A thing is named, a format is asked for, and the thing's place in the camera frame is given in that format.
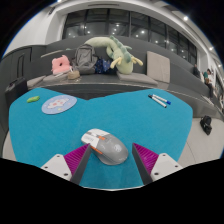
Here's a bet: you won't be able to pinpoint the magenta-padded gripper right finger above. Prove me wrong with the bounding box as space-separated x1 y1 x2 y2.
132 143 184 185

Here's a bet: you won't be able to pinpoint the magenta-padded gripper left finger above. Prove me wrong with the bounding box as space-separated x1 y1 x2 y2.
41 143 92 185

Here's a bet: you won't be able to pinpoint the grey and white computer mouse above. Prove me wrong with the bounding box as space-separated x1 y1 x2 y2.
81 128 129 166

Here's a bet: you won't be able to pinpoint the round light blue mouse pad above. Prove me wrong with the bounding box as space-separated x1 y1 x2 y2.
41 94 78 115

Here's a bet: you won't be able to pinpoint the white marker with black cap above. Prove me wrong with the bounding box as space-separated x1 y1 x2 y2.
148 94 168 109

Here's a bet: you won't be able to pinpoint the white marker with blue cap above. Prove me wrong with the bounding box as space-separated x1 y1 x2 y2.
152 93 172 106

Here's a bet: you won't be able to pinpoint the black bag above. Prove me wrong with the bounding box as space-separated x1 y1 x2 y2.
199 115 213 136

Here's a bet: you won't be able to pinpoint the flat grey seat cushion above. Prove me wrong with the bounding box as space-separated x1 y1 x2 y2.
116 71 159 86
26 75 47 90
42 72 73 84

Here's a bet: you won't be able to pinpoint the small tan woven bowl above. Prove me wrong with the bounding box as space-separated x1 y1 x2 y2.
67 69 81 80

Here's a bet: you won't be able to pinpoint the black suitcase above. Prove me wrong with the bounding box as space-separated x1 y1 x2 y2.
4 77 29 109

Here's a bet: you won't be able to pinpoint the large square grey cushion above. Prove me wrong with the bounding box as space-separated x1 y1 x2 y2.
145 50 172 84

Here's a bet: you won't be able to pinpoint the pink plush cushion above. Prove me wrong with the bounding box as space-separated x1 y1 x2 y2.
51 54 72 76

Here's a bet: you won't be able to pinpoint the dark blue patterned bag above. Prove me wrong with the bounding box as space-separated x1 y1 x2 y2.
94 58 118 75

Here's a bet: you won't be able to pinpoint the person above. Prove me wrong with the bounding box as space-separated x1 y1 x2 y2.
192 63 202 79
203 68 217 99

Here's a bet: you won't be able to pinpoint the grey backpack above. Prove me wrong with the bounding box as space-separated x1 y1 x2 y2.
71 43 99 75

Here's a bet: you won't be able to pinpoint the green dragon plush toy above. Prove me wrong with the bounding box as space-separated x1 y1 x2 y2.
83 35 144 75

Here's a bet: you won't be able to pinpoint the ceiling spot lights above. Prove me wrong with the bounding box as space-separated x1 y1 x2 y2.
56 0 214 52

